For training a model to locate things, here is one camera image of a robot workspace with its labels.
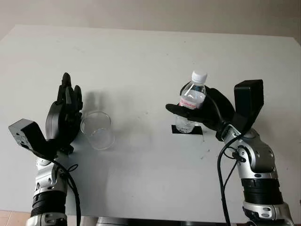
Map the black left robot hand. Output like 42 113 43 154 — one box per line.
45 72 84 156

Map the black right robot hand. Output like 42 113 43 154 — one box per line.
165 87 236 141

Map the clear plastic water bottle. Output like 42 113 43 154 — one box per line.
174 70 209 134

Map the clear plastic cup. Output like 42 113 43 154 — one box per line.
80 111 116 151

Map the black tape marker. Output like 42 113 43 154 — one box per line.
171 124 204 136

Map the dark robot torso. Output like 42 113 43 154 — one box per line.
95 217 190 226

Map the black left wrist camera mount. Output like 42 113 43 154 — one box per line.
8 118 59 161

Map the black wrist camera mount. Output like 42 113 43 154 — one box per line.
8 118 59 161
231 79 264 135

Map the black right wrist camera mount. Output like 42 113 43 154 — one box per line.
231 79 264 135

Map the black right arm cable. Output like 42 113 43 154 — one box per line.
210 95 244 226

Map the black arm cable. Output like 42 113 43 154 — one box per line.
53 159 82 226
210 95 244 226

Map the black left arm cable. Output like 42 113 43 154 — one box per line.
53 159 82 226

